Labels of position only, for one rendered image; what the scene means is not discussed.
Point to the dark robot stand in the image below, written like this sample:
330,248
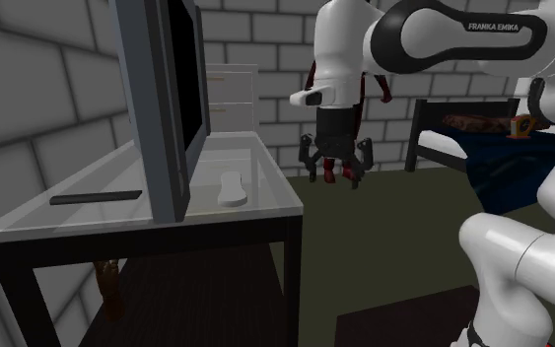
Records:
402,322

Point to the black bed with blue blanket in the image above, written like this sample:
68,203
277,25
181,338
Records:
507,163

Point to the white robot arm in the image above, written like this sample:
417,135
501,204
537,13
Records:
498,250

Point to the dark red chair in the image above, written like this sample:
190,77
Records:
329,172

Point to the brown wooden post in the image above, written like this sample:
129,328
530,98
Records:
110,288

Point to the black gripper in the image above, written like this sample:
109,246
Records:
335,130

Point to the black table with glass top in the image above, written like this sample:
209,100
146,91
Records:
137,242

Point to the white chest of drawers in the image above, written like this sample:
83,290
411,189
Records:
231,96

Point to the white oblong remote control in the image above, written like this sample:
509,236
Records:
232,190

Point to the grey flat screen television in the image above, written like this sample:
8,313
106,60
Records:
137,96

